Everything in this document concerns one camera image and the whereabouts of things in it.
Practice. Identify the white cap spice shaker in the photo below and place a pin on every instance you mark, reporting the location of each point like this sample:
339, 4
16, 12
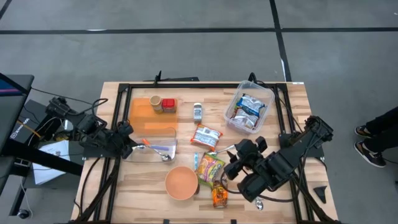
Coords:
197, 112

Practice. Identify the black electronics box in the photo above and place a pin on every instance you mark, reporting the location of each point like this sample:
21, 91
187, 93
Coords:
28, 121

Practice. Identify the orange white ramen packet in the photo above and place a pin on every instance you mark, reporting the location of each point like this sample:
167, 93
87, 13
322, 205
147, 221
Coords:
206, 137

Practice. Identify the tan lid seasoning jar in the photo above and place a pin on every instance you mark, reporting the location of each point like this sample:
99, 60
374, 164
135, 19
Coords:
155, 100

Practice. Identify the all metal spoon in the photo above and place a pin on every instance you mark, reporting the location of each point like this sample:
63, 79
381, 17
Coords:
214, 152

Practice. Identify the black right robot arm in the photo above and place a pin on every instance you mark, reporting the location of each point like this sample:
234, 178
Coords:
286, 161

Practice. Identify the blue yellow noodle packet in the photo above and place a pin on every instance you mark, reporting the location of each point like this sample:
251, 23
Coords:
251, 104

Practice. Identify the orange flat mat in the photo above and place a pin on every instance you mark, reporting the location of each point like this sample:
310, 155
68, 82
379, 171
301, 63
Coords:
143, 115

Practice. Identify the black triangular plastic piece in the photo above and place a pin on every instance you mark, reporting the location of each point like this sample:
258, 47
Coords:
321, 191

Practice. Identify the person's leg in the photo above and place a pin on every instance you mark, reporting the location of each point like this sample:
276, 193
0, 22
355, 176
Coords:
387, 119
391, 146

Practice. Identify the black metal table frame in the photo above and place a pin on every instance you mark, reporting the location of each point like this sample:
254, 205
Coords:
202, 85

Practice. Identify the tan wooden bowl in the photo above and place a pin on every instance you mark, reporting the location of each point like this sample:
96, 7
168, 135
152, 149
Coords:
181, 183

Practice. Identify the clear plastic bin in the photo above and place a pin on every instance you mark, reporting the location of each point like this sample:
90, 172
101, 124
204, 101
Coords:
248, 87

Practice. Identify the white paper sheet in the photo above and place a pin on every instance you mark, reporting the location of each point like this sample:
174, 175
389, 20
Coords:
46, 176

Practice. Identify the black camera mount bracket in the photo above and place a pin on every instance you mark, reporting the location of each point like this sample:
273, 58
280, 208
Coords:
183, 79

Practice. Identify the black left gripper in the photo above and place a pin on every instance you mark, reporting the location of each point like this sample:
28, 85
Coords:
118, 141

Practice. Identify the green yellow ramen packet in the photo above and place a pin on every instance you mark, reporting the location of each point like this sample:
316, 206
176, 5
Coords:
210, 168

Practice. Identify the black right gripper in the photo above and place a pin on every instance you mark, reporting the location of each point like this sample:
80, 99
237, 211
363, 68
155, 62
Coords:
245, 157

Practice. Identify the black monitor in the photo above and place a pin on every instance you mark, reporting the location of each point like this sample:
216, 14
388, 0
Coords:
12, 105

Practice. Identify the red lid spice jar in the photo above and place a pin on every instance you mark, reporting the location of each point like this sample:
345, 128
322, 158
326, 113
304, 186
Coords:
169, 105

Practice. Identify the person's black shoe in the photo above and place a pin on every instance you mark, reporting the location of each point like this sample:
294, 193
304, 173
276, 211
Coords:
363, 132
370, 155

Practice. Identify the clear shallow tray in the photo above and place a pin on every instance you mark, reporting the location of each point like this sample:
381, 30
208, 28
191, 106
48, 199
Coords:
140, 155

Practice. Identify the orange brown snack packet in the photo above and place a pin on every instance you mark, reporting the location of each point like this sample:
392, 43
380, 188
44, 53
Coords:
220, 196

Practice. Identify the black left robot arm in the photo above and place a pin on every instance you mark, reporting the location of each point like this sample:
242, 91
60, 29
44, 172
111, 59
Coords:
93, 130

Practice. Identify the black monitor stand beam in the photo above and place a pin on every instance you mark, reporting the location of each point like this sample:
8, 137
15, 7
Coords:
46, 158

